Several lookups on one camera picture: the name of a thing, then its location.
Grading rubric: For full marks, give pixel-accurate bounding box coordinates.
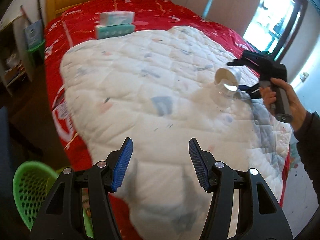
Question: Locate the white paper cup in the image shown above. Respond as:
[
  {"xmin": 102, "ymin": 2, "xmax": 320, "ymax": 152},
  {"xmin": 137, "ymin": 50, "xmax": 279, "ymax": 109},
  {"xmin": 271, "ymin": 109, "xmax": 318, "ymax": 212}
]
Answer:
[{"xmin": 214, "ymin": 67, "xmax": 241, "ymax": 87}]

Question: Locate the clear plastic cup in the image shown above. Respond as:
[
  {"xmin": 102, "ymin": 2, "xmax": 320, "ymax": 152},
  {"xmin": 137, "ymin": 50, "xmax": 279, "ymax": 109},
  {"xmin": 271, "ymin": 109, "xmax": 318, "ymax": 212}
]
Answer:
[{"xmin": 210, "ymin": 79, "xmax": 238, "ymax": 108}]

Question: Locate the person's dark sleeved forearm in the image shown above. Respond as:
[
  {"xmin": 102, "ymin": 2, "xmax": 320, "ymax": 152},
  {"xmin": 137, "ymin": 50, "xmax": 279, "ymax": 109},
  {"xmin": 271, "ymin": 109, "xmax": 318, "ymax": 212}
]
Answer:
[{"xmin": 294, "ymin": 112, "xmax": 320, "ymax": 203}]

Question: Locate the person's right hand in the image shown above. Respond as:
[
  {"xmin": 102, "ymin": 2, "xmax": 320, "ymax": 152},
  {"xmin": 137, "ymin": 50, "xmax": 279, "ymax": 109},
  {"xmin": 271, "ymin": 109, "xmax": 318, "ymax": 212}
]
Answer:
[{"xmin": 259, "ymin": 77, "xmax": 306, "ymax": 132}]

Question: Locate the white quilted blanket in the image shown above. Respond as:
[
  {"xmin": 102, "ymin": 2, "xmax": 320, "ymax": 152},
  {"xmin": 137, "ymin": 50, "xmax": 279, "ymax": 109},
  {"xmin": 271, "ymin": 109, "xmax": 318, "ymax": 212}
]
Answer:
[{"xmin": 60, "ymin": 26, "xmax": 291, "ymax": 239}]

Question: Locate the green plastic mesh wastebasket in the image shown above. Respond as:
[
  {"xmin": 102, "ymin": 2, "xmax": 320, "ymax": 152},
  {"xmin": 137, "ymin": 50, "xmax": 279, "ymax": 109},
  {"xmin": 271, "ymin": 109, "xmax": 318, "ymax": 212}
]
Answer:
[{"xmin": 12, "ymin": 161, "xmax": 96, "ymax": 239}]

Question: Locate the teal tissue box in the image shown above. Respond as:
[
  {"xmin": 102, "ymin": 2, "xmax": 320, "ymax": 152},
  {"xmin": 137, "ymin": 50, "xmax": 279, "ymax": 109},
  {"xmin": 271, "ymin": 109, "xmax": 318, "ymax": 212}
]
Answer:
[{"xmin": 95, "ymin": 24, "xmax": 135, "ymax": 40}]

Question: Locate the green plastic stool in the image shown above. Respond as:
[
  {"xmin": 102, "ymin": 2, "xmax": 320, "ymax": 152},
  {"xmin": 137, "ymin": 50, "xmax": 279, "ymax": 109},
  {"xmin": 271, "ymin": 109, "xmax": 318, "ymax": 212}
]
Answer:
[{"xmin": 27, "ymin": 40, "xmax": 45, "ymax": 67}]

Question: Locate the white tissue pack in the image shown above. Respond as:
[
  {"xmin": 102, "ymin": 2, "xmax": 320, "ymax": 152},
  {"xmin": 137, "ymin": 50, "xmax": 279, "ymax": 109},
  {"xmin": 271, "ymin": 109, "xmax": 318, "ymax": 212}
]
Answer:
[{"xmin": 99, "ymin": 11, "xmax": 135, "ymax": 27}]

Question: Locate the red patterned duvet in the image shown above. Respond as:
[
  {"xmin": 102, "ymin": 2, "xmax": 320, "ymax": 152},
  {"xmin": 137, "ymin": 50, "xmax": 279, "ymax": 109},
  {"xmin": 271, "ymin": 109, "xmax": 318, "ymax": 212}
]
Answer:
[{"xmin": 43, "ymin": 0, "xmax": 292, "ymax": 240}]

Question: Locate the white shelf desk unit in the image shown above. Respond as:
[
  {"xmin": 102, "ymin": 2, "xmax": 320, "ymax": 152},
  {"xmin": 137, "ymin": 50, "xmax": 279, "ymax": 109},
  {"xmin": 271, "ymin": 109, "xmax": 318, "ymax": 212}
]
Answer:
[{"xmin": 1, "ymin": 16, "xmax": 34, "ymax": 95}]

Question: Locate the blue paper bag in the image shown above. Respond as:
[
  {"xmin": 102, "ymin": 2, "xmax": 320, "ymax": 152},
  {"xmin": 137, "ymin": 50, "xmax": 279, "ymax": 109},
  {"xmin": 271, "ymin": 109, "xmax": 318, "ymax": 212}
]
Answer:
[{"xmin": 24, "ymin": 20, "xmax": 43, "ymax": 49}]

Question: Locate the black sword stick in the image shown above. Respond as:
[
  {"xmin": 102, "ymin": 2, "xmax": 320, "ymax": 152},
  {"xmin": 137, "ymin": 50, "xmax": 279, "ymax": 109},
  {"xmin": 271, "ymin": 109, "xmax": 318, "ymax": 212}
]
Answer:
[{"xmin": 37, "ymin": 0, "xmax": 44, "ymax": 29}]

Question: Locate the window with dark frame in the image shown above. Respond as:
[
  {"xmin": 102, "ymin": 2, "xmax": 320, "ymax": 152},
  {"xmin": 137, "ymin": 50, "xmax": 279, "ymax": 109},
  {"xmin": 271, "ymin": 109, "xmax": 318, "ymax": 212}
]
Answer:
[{"xmin": 243, "ymin": 0, "xmax": 306, "ymax": 61}]

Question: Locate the red handled stick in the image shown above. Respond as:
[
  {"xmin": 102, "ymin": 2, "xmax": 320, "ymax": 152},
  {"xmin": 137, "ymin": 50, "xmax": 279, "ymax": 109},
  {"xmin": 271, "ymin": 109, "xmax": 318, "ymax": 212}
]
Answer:
[{"xmin": 20, "ymin": 5, "xmax": 32, "ymax": 25}]

